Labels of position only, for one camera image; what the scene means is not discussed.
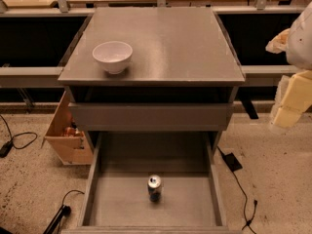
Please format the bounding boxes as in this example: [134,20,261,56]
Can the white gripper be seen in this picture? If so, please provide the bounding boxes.
[265,29,312,133]

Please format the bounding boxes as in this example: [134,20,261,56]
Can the blue silver redbull can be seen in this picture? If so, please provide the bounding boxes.
[147,175,162,202]

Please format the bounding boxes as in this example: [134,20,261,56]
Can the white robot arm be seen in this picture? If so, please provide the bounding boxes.
[265,2,312,134]

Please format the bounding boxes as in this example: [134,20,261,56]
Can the grey drawer cabinet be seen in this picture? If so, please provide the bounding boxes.
[58,7,245,147]

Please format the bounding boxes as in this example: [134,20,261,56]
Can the closed grey top drawer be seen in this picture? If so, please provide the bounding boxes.
[69,103,233,132]

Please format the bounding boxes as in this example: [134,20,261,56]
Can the open grey middle drawer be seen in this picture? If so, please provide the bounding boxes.
[61,132,241,234]

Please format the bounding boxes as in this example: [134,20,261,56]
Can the black power adapter right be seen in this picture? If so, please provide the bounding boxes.
[222,153,243,172]

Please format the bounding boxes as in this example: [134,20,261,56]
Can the white ceramic bowl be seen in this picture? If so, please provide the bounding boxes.
[92,41,133,74]

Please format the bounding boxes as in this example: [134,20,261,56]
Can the cardboard box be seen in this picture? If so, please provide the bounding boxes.
[45,93,93,165]

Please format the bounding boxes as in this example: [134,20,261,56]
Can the orange items in box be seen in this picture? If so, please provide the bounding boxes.
[63,127,83,137]

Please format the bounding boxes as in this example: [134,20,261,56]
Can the black cable right floor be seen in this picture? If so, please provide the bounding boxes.
[216,146,259,234]

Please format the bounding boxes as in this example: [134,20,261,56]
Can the black cable floor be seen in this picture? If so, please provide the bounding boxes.
[216,146,259,234]
[0,114,39,158]

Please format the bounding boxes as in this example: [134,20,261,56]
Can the black stand with cable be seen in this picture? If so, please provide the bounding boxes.
[43,189,84,234]

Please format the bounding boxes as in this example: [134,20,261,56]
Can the black cable left floor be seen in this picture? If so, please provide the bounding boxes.
[0,114,39,158]

